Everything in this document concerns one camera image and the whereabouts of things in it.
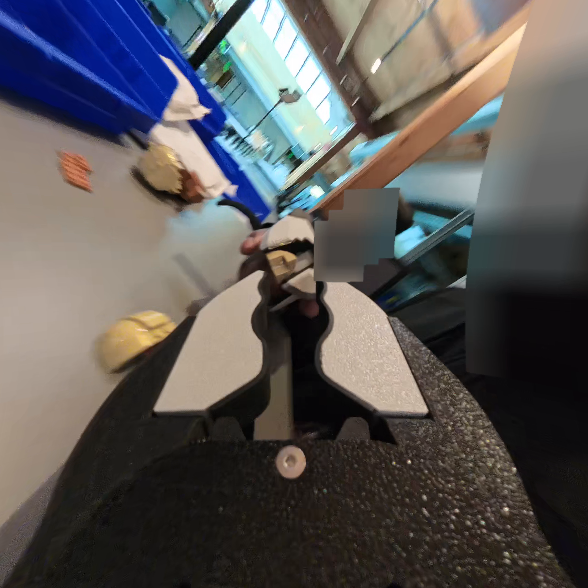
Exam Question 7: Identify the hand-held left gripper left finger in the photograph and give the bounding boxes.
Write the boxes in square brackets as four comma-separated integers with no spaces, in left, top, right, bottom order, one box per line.
[153,271,270,416]

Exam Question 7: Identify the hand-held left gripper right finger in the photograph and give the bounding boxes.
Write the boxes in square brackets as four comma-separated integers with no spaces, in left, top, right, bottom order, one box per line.
[317,281,431,419]

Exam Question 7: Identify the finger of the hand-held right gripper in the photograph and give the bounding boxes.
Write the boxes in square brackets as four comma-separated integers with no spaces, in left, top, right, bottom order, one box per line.
[258,215,316,252]
[269,268,319,314]

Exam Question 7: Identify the brown brick plate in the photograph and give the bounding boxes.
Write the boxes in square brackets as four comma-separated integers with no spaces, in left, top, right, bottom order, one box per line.
[56,150,94,193]

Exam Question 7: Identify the person's right hand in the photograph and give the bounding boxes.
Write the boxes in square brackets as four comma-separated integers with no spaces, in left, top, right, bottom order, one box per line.
[238,230,321,321]

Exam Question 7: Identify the tan dome brick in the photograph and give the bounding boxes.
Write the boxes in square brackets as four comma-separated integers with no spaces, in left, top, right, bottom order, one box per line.
[94,310,177,374]

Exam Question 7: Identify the wooden post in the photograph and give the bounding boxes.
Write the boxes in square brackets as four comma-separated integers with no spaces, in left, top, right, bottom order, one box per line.
[317,21,529,213]

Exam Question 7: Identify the brown and tan brick figure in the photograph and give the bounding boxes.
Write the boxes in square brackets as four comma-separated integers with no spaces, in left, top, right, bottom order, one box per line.
[131,143,207,204]

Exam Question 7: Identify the tan curved brick assembly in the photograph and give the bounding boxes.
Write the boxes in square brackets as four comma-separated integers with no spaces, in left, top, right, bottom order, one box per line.
[266,250,297,282]

